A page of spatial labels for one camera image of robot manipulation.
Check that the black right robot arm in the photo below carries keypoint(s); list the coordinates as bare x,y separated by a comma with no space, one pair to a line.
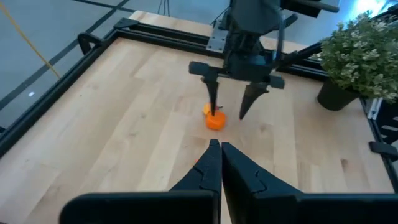
248,15

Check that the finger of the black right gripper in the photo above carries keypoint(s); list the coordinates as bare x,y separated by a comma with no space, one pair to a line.
252,96
213,93

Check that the green artificial potted plant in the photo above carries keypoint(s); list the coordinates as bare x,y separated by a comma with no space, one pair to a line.
357,56

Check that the blocky orange pepper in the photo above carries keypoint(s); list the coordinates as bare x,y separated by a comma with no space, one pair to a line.
215,121

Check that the grey metal mounting plate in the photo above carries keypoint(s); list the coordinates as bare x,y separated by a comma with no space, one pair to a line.
217,37

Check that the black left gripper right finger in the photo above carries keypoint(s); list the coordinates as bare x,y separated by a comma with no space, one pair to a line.
280,208

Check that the black aluminium table frame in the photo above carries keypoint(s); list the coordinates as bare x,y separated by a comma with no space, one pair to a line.
161,35

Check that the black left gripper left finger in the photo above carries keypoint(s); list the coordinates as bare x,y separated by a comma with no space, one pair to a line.
174,208

